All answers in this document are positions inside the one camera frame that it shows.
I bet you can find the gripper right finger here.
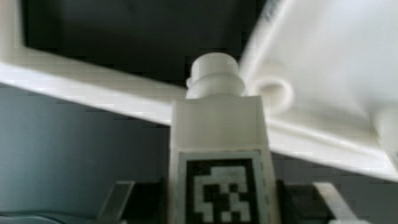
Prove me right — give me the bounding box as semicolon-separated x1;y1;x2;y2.
276;181;371;224

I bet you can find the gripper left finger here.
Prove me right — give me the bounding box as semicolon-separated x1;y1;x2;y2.
92;181;165;224

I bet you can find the white table leg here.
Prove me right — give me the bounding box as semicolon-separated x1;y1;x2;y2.
166;53;280;224

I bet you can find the white square tabletop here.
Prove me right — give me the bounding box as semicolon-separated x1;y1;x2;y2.
241;0;398;162

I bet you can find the white U-shaped fence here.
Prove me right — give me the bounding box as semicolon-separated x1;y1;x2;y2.
0;0;398;182

